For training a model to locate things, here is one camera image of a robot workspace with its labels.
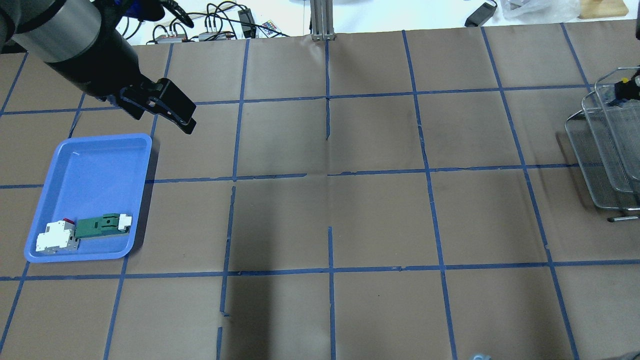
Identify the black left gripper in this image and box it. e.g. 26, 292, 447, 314
46, 30, 197, 135

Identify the red emergency stop button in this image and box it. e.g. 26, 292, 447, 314
613, 74, 640, 105

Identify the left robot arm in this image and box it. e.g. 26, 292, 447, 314
1, 0, 197, 135

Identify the metal mesh shelf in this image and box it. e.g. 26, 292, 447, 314
564, 66, 640, 223

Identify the blue plastic tray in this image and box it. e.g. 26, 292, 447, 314
23, 133, 153, 264

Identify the green terminal block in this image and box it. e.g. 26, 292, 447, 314
74, 213, 133, 240

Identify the white circuit breaker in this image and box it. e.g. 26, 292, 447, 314
35, 218, 80, 255

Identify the black power adapter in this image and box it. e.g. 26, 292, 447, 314
464, 0, 498, 28

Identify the clear plastic bag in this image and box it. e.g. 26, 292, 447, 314
499, 0, 581, 24

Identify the wooden board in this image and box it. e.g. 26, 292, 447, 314
577, 0, 629, 20

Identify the aluminium frame post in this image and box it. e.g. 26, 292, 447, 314
310, 0, 336, 42

